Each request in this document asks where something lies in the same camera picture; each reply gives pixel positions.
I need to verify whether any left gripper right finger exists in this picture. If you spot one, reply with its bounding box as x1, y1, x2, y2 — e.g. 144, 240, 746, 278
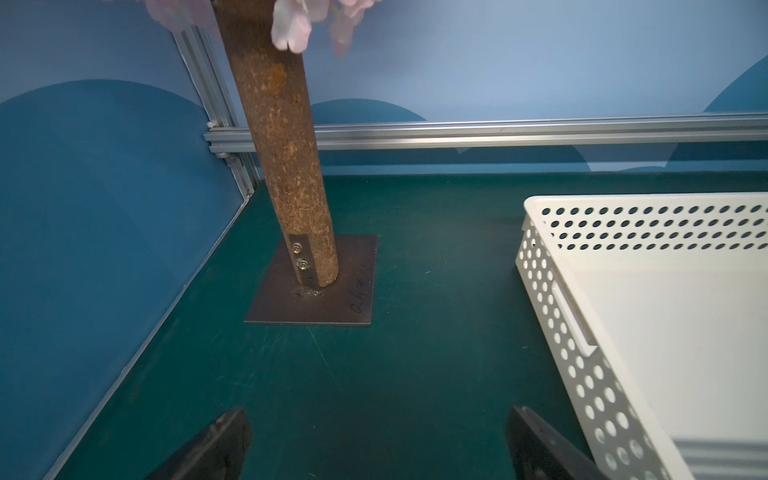
505, 406, 608, 480

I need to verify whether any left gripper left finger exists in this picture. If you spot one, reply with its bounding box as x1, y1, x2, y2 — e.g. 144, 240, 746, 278
146, 407, 252, 480

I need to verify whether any white perforated plastic basket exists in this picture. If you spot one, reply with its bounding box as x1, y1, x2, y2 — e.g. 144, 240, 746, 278
516, 192, 767, 479

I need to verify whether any pink cherry blossom tree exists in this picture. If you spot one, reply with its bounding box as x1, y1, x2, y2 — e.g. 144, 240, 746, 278
144, 1, 374, 290

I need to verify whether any dark tree base plate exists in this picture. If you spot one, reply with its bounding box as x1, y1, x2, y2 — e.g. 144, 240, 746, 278
244, 235, 378, 326

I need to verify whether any aluminium frame back rail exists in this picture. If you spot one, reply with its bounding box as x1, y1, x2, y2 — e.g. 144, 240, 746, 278
203, 112, 768, 155

